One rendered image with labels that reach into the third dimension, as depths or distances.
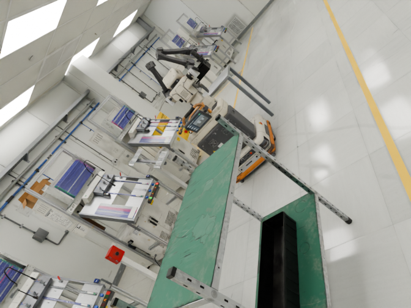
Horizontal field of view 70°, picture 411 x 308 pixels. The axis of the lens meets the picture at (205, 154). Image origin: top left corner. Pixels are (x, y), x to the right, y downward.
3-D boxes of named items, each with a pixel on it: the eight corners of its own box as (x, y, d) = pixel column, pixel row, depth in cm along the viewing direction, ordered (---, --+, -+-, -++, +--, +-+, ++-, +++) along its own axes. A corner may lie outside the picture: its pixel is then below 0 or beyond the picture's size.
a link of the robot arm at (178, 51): (156, 58, 330) (158, 49, 322) (155, 55, 332) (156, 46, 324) (189, 55, 351) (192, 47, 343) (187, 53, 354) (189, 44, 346)
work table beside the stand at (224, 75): (274, 115, 378) (227, 74, 356) (237, 148, 411) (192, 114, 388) (270, 101, 416) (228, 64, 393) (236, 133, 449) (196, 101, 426)
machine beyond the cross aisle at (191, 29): (243, 41, 892) (194, -4, 838) (240, 51, 831) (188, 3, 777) (215, 72, 974) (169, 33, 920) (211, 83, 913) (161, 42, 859)
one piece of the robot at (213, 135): (265, 142, 309) (204, 93, 286) (230, 173, 335) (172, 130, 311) (263, 128, 337) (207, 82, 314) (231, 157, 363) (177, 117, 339)
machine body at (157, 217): (183, 215, 428) (148, 192, 411) (169, 258, 376) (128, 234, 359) (160, 231, 467) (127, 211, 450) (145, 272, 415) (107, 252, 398)
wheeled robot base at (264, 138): (278, 151, 305) (261, 137, 298) (236, 186, 334) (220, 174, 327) (271, 122, 361) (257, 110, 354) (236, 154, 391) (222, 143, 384)
